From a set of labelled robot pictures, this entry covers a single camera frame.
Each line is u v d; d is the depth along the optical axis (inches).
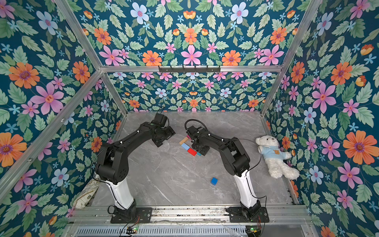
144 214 29.0
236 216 28.8
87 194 30.7
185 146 38.9
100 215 29.7
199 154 37.3
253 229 28.6
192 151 37.5
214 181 33.4
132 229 28.1
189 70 36.6
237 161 22.2
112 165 19.4
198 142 28.7
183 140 40.0
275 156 33.2
